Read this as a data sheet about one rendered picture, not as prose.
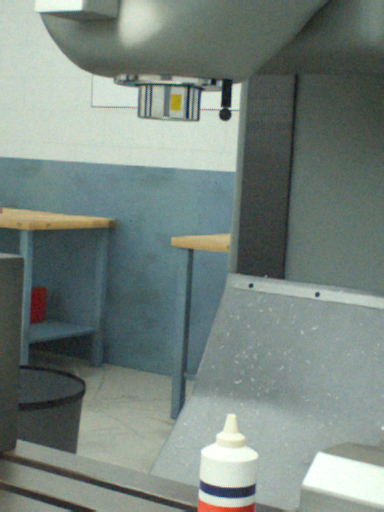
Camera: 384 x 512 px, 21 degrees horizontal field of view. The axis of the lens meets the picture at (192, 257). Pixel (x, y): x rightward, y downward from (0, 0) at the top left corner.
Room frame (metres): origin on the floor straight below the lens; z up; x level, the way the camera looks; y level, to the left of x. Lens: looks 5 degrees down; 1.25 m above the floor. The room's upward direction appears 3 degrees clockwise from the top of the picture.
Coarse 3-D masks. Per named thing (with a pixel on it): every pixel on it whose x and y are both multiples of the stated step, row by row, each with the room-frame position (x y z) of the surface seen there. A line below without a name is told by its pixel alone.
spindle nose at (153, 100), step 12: (144, 84) 0.76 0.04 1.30; (156, 84) 0.75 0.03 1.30; (144, 96) 0.76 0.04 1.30; (156, 96) 0.75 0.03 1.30; (168, 96) 0.75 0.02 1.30; (192, 96) 0.76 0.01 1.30; (144, 108) 0.76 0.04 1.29; (156, 108) 0.75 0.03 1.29; (168, 108) 0.75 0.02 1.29; (192, 108) 0.76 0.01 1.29; (168, 120) 0.79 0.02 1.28; (180, 120) 0.79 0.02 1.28; (192, 120) 0.76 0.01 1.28
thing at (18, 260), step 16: (0, 256) 0.95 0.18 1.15; (16, 256) 0.96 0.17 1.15; (0, 272) 0.94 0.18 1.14; (16, 272) 0.96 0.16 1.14; (0, 288) 0.94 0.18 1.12; (16, 288) 0.96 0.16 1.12; (0, 304) 0.94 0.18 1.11; (16, 304) 0.96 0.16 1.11; (0, 320) 0.94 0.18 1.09; (16, 320) 0.96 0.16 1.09; (0, 336) 0.94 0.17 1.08; (16, 336) 0.96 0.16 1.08; (0, 352) 0.94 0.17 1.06; (16, 352) 0.96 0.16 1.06; (0, 368) 0.95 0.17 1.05; (16, 368) 0.96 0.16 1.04; (0, 384) 0.95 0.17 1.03; (16, 384) 0.96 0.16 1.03; (0, 400) 0.95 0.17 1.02; (16, 400) 0.96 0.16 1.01; (0, 416) 0.95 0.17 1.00; (16, 416) 0.96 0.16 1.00; (0, 432) 0.95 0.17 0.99; (16, 432) 0.96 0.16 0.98; (0, 448) 0.95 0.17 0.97
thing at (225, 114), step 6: (228, 78) 0.74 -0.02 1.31; (222, 84) 0.75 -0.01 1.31; (228, 84) 0.74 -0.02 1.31; (222, 90) 0.74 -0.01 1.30; (228, 90) 0.74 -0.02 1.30; (222, 96) 0.74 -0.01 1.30; (228, 96) 0.74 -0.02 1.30; (222, 102) 0.74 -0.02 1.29; (228, 102) 0.74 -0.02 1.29; (222, 114) 0.74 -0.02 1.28; (228, 114) 0.74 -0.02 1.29; (222, 120) 0.75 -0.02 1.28
